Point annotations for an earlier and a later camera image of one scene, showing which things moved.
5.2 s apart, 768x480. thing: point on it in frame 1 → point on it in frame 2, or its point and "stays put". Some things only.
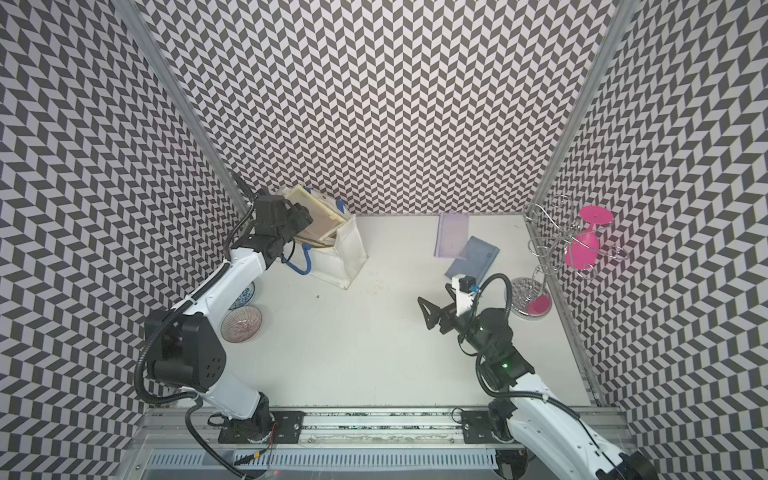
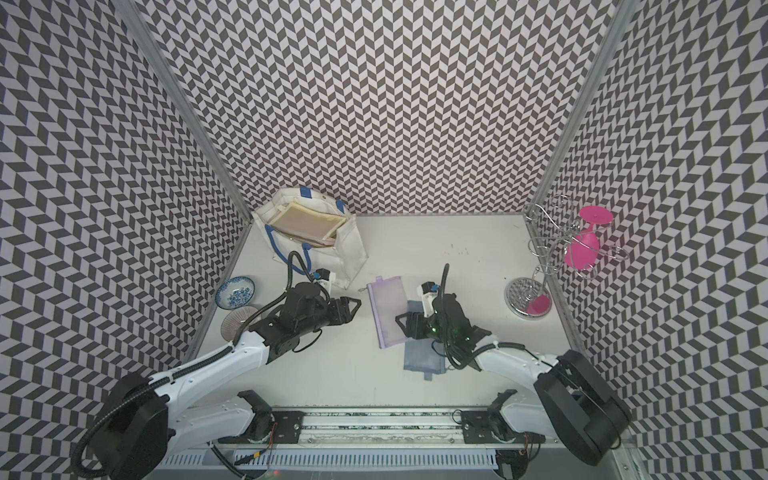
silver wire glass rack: x=564 y=242 stays put
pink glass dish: x=241 y=324 stays put
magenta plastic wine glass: x=582 y=248 stays put
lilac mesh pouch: x=452 y=235 → x=388 y=299
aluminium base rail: x=354 y=429 stays put
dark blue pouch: x=479 y=258 → x=420 y=353
